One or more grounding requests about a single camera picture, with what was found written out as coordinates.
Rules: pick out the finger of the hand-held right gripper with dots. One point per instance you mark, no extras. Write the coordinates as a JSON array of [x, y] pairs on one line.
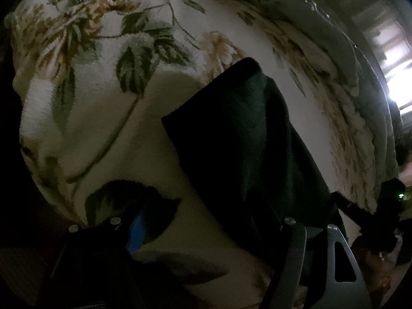
[[354, 208]]

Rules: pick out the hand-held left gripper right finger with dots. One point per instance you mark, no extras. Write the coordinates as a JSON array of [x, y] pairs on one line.
[[294, 251]]

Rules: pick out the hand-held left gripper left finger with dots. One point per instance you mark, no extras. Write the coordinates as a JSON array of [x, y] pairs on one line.
[[136, 233]]

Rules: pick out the dark pants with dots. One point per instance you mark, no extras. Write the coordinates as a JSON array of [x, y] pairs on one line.
[[238, 141]]

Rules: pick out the floral fleece blanket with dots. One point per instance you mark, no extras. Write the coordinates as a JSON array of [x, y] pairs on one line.
[[106, 128]]

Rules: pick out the bright window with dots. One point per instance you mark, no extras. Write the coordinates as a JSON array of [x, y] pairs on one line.
[[394, 70]]

